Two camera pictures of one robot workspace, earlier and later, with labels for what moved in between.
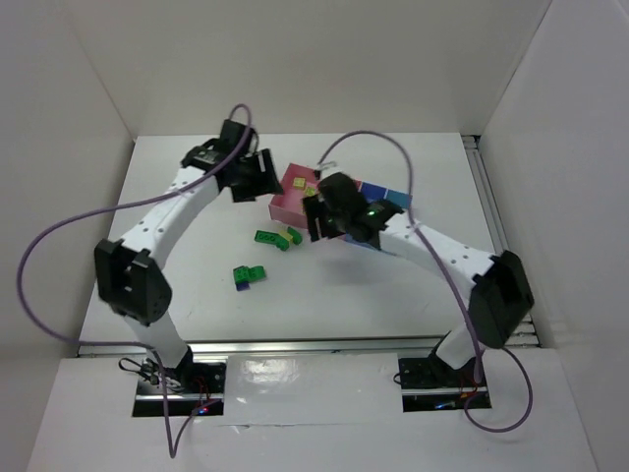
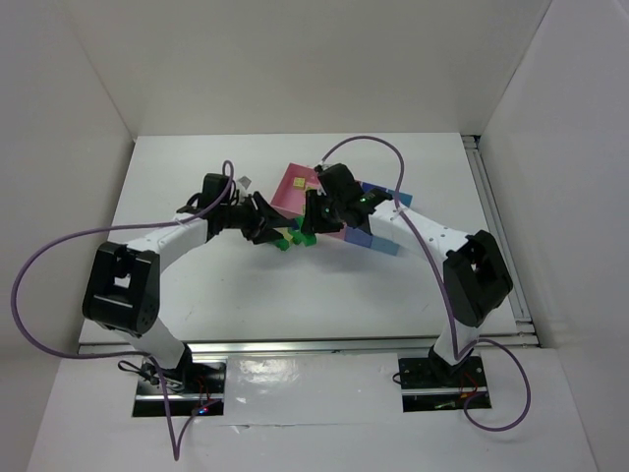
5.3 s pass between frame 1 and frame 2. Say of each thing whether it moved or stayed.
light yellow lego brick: stayed
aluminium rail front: stayed
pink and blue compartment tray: stayed
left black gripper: moved
